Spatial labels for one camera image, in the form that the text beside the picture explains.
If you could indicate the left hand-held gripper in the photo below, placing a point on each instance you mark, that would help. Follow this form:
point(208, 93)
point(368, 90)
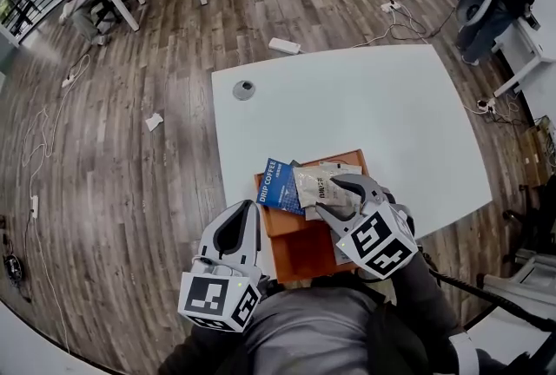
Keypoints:
point(217, 299)

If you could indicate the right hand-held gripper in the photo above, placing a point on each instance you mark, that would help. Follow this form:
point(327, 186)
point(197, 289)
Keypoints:
point(378, 245)

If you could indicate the clear plastic packet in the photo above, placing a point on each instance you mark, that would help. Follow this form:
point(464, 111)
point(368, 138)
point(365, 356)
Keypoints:
point(343, 167)

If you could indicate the translucent beige packet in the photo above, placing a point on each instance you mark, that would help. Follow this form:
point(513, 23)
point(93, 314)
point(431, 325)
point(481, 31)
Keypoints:
point(313, 188)

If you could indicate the blue packet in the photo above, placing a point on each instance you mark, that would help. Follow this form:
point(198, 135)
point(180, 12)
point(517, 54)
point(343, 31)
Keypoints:
point(278, 186)

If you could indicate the person's left forearm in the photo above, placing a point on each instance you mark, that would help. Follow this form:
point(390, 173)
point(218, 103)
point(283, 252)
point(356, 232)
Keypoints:
point(200, 347)

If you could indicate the person's right forearm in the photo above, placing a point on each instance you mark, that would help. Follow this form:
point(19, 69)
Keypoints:
point(421, 304)

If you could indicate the orange storage box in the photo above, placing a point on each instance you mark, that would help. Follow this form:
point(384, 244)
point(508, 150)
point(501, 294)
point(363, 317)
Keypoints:
point(286, 223)

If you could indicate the person's left leg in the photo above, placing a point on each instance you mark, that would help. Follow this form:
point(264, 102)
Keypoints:
point(271, 286)

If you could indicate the person's leg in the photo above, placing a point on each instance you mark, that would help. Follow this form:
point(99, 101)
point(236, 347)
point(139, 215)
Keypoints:
point(271, 286)
point(334, 280)

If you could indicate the person's right leg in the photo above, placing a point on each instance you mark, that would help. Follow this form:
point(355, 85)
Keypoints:
point(334, 280)

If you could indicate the large white table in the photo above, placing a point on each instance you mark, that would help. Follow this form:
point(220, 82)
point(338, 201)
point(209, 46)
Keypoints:
point(347, 104)

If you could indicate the person's grey shirt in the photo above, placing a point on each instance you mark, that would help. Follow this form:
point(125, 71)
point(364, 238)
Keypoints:
point(313, 330)

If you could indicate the crumpled white paper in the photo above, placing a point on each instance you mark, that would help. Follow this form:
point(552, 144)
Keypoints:
point(154, 122)

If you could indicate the white power strip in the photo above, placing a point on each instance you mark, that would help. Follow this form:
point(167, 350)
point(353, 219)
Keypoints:
point(35, 206)
point(68, 81)
point(391, 6)
point(486, 105)

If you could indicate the white equipment stand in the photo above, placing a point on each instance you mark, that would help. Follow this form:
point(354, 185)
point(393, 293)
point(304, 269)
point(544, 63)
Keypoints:
point(521, 278)

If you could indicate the white rectangular box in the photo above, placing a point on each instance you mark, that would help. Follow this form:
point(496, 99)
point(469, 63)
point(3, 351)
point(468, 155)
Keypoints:
point(284, 45)

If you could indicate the black office chair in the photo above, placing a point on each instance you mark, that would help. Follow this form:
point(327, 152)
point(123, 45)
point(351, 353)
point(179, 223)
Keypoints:
point(110, 8)
point(536, 217)

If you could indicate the cardboard box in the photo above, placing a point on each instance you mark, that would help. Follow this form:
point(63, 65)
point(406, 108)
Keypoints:
point(538, 152)

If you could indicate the black round floor device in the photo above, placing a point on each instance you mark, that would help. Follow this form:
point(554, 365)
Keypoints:
point(14, 265)

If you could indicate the white backpack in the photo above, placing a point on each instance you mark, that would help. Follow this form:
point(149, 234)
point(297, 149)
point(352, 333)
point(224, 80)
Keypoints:
point(475, 2)

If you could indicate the dark flat box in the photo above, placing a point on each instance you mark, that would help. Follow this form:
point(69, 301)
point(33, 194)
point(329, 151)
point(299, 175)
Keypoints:
point(532, 21)

